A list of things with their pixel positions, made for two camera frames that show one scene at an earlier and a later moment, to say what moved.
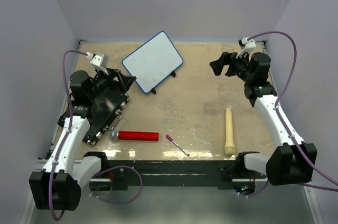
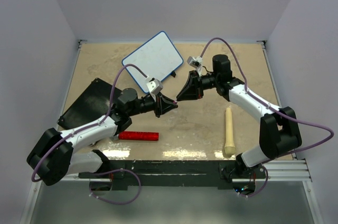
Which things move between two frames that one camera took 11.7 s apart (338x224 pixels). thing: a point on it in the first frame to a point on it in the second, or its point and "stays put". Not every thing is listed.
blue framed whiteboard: [152, 61] stays put
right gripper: [217, 65] to [193, 90]
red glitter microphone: [115, 135] stays put
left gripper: [123, 83] to [162, 104]
